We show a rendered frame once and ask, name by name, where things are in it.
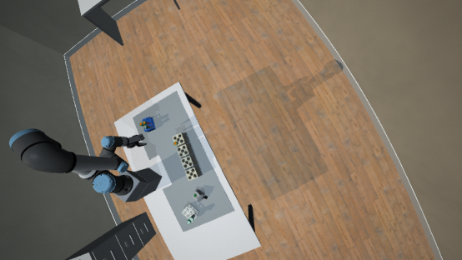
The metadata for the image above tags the white bucket adapter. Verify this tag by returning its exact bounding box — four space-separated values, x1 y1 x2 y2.
173 132 188 147
176 144 193 158
181 155 197 169

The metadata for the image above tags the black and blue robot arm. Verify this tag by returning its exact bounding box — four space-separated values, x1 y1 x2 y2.
9 128 133 196

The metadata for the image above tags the grey tube rack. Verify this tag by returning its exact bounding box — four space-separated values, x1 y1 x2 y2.
183 204 199 219

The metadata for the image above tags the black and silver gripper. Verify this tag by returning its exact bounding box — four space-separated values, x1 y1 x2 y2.
125 138 147 148

